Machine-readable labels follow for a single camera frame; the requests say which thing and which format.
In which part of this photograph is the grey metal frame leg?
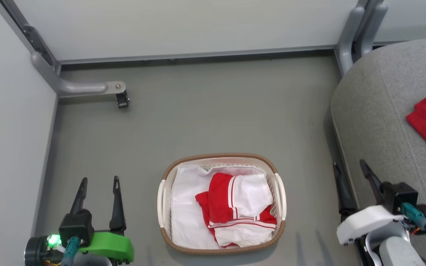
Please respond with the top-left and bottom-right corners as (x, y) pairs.
(0, 0), (126, 99)
(334, 0), (389, 76)

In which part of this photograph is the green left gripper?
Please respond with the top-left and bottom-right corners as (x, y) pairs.
(24, 176), (135, 266)

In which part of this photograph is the red and white garment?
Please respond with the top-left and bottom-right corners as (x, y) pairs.
(195, 172), (277, 248)

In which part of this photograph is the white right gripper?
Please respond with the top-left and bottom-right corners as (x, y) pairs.
(333, 159), (426, 246)

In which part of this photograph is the black caster wheel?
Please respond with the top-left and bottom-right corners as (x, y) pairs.
(116, 90), (130, 109)

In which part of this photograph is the grey fabric sofa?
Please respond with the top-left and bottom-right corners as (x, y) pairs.
(331, 36), (426, 263)

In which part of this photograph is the plain white garment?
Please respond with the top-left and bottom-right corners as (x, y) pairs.
(170, 164), (266, 250)

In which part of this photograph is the white laundry basket brown rim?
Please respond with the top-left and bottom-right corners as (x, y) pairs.
(157, 153), (287, 256)

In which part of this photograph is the black cable teal connector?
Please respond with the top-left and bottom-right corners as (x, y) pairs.
(401, 202), (426, 266)
(61, 236), (81, 266)

